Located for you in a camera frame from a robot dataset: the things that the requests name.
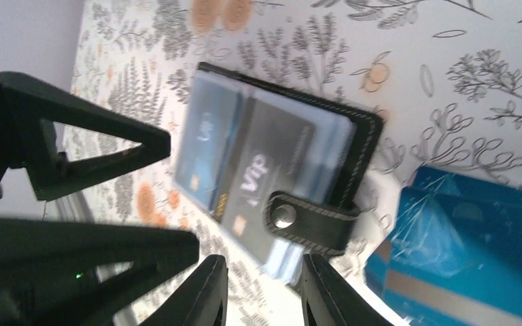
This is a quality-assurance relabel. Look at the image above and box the floral patterned table mat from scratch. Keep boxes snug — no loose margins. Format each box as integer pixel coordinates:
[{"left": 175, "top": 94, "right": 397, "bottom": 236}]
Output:
[{"left": 72, "top": 1, "right": 522, "bottom": 323}]

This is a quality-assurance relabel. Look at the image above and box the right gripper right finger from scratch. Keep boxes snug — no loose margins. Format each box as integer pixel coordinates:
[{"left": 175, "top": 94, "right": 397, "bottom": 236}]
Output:
[{"left": 300, "top": 253, "right": 392, "bottom": 326}]

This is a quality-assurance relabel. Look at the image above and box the black VIP logo card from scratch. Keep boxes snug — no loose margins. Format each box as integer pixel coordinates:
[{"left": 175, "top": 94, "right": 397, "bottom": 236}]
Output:
[{"left": 213, "top": 98, "right": 315, "bottom": 265}]

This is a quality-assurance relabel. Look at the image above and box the blue VIP card front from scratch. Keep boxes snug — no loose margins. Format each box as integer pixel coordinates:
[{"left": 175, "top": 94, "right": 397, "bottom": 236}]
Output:
[{"left": 173, "top": 71, "right": 243, "bottom": 211}]

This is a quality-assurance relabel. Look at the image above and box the blue striped card upper left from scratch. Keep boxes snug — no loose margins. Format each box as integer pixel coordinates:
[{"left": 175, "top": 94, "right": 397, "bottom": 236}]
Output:
[{"left": 360, "top": 166, "right": 522, "bottom": 325}]

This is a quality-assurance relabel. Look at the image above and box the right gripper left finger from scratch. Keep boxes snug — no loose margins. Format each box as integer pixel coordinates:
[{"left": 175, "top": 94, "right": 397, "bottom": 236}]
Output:
[{"left": 141, "top": 255, "right": 228, "bottom": 326}]

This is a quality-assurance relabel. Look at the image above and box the black leather card holder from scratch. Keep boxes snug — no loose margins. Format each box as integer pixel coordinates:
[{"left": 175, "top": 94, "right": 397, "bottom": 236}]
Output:
[{"left": 178, "top": 62, "right": 383, "bottom": 285}]

